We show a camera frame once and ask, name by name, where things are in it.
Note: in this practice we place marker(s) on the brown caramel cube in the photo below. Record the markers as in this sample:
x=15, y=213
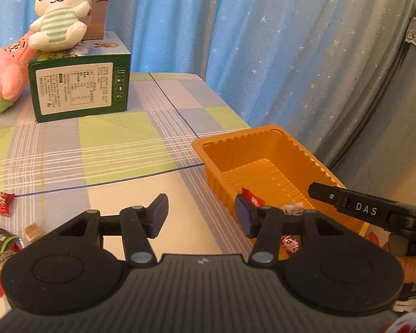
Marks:
x=33, y=231

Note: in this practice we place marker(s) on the pink star plush toy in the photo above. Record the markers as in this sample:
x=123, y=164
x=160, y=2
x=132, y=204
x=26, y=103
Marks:
x=3, y=73

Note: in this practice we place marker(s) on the orange plastic tray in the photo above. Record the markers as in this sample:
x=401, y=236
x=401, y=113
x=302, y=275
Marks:
x=263, y=145

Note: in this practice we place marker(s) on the long green snack packet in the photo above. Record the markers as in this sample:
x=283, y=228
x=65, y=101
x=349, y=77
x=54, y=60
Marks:
x=0, y=239

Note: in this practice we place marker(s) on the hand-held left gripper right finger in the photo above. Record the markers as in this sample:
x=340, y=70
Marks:
x=243, y=215

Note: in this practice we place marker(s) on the pastel checked tablecloth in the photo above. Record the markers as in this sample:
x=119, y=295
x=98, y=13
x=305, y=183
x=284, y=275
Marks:
x=107, y=135

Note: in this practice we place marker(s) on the green cardboard box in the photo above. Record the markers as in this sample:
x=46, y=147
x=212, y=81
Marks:
x=76, y=86

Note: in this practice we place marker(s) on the tall printed cardboard box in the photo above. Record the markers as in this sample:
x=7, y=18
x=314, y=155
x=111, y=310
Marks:
x=101, y=14

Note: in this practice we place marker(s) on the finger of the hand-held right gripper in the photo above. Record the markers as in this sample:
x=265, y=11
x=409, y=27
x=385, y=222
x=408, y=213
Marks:
x=327, y=196

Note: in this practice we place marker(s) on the red white printed clothing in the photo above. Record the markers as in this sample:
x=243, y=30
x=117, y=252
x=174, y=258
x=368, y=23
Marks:
x=410, y=322

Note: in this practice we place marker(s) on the white bunny plush toy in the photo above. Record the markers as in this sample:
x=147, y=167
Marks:
x=59, y=24

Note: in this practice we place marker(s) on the blue star-print curtain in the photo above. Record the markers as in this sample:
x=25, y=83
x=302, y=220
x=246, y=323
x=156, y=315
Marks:
x=194, y=24

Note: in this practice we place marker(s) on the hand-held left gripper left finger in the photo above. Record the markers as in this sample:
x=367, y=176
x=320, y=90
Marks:
x=158, y=215

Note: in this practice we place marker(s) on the grey star-print curtain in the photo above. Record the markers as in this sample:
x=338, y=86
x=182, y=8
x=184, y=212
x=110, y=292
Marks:
x=367, y=93

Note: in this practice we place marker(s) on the red and white candy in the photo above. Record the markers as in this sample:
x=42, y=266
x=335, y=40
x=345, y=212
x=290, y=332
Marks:
x=293, y=210

